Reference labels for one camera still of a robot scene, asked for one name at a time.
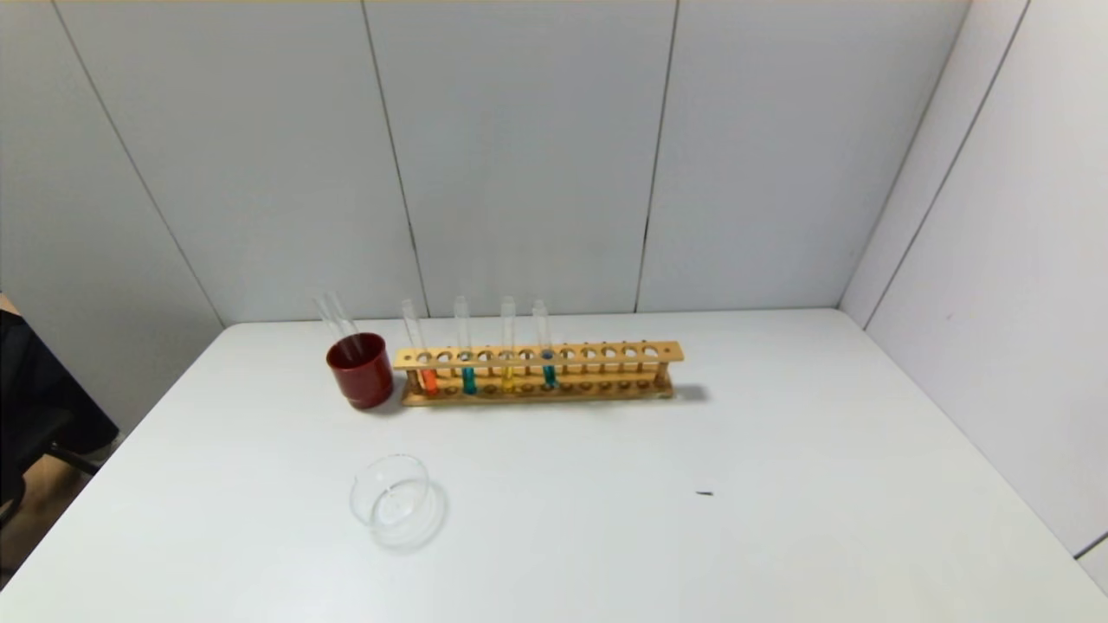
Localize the test tube with teal-blue pigment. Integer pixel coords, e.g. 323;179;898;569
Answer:
532;299;557;389
454;296;479;396

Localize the test tube with red pigment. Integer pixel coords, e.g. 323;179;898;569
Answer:
401;299;440;397

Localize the test tube with yellow pigment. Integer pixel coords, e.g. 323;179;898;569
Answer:
499;296;518;393

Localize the wooden test tube rack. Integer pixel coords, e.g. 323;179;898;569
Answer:
394;340;685;408

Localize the empty clear test tube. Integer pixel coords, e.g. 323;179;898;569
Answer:
313;294;349;344
325;292;363;356

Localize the dark red cup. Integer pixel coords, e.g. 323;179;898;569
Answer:
326;332;395;410

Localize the clear glass dish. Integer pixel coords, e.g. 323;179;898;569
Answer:
349;454;448;552

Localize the black office chair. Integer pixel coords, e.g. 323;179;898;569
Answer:
0;310;120;529

